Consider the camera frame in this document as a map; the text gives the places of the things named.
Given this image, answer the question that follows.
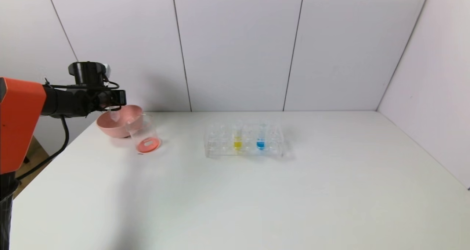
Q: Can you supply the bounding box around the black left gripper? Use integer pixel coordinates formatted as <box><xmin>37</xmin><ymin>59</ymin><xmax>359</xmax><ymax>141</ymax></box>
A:
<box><xmin>98</xmin><ymin>90</ymin><xmax>127</xmax><ymax>111</ymax></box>

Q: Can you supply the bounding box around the test tube with red pigment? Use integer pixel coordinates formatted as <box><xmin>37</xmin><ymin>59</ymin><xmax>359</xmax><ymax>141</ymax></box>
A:
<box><xmin>108</xmin><ymin>105</ymin><xmax>122</xmax><ymax>123</ymax></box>

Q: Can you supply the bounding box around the clear acrylic test tube rack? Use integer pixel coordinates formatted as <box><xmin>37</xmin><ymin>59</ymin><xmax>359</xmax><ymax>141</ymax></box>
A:
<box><xmin>204</xmin><ymin>120</ymin><xmax>286</xmax><ymax>159</ymax></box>

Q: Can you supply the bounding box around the test tube with yellow pigment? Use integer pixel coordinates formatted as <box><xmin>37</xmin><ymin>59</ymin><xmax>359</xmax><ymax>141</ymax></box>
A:
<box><xmin>232</xmin><ymin>120</ymin><xmax>244</xmax><ymax>152</ymax></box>

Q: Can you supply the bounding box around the test tube with blue pigment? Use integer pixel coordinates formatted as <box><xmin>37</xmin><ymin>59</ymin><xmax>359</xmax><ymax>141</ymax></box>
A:
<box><xmin>256</xmin><ymin>121</ymin><xmax>267</xmax><ymax>152</ymax></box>

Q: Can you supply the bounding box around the pink plastic bowl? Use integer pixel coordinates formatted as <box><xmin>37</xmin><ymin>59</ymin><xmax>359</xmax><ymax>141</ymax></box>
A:
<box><xmin>97</xmin><ymin>105</ymin><xmax>144</xmax><ymax>139</ymax></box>

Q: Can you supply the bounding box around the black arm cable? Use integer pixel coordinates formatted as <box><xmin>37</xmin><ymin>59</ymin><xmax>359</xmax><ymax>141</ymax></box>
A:
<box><xmin>16</xmin><ymin>115</ymin><xmax>71</xmax><ymax>181</ymax></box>

